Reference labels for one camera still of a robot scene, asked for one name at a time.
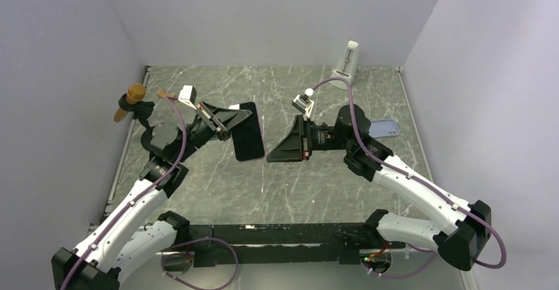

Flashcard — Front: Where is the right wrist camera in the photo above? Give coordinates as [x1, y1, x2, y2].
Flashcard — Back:
[292, 88, 314, 120]

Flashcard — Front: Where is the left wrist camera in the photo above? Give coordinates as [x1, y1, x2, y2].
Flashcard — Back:
[177, 85, 197, 109]

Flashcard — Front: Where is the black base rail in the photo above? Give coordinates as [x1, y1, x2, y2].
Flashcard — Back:
[163, 222, 405, 268]

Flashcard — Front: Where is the black phone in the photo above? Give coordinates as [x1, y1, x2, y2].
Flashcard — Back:
[228, 101, 266, 162]

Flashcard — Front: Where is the white metronome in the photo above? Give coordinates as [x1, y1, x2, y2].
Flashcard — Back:
[331, 41, 359, 86]

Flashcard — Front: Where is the small brown block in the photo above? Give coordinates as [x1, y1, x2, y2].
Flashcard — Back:
[157, 90, 177, 100]

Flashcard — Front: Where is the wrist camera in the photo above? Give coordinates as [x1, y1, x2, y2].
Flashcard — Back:
[177, 85, 197, 109]
[292, 88, 314, 120]

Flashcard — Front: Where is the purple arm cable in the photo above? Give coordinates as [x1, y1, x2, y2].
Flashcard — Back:
[59, 96, 240, 290]
[312, 76, 508, 280]

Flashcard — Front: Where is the lilac phone case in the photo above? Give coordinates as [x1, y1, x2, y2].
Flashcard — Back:
[368, 119, 400, 138]

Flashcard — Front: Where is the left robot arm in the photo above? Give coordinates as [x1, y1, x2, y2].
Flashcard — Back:
[51, 102, 254, 289]

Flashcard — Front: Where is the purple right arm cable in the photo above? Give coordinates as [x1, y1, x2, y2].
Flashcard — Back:
[312, 76, 508, 280]

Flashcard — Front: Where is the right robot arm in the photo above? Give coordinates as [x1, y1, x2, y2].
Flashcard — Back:
[266, 105, 492, 271]

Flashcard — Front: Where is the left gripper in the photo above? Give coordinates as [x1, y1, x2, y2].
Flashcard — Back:
[174, 100, 252, 163]

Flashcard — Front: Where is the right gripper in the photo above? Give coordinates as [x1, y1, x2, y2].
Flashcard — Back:
[266, 115, 353, 162]

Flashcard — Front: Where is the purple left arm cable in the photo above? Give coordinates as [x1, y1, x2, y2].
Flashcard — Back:
[59, 96, 240, 290]

